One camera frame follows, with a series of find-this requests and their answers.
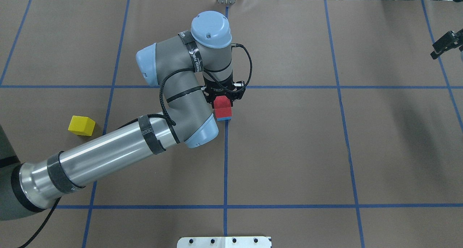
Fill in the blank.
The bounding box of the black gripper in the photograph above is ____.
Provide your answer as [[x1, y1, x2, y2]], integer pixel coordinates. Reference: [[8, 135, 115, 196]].
[[203, 76, 239, 105]]

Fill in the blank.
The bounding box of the white camera post with base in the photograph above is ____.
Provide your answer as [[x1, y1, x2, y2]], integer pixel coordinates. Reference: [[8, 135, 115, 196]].
[[177, 236, 272, 248]]

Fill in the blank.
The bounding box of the yellow block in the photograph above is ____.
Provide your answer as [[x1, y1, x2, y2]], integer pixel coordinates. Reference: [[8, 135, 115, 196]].
[[68, 115, 96, 137]]

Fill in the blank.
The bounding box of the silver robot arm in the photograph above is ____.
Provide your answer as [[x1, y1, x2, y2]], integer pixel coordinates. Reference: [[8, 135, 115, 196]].
[[1, 11, 245, 220]]

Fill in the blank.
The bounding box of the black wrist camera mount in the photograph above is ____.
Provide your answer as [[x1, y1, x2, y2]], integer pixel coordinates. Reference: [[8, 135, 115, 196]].
[[430, 29, 463, 59]]

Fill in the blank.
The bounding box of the blue block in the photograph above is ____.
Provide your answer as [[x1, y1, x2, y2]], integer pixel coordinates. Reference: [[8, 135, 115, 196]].
[[216, 116, 232, 121]]

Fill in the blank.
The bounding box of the red block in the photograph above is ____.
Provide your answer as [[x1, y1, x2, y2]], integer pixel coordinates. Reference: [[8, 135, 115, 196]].
[[213, 96, 233, 117]]

